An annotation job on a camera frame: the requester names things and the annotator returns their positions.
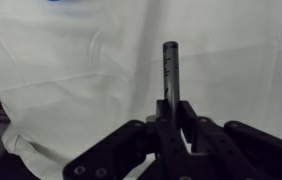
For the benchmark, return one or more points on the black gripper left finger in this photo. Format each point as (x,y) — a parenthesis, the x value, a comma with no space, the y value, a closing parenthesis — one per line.
(115,156)

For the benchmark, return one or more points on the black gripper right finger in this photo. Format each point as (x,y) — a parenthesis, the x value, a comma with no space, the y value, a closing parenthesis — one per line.
(240,151)

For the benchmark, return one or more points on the grey pen with blue cap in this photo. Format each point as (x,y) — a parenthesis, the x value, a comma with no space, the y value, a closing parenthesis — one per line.
(171,76)

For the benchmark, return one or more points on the white tablecloth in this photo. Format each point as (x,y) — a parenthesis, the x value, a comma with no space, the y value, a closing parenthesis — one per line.
(71,72)

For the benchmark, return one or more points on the blue bowl of cereal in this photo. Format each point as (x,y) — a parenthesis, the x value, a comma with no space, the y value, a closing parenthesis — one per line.
(56,0)

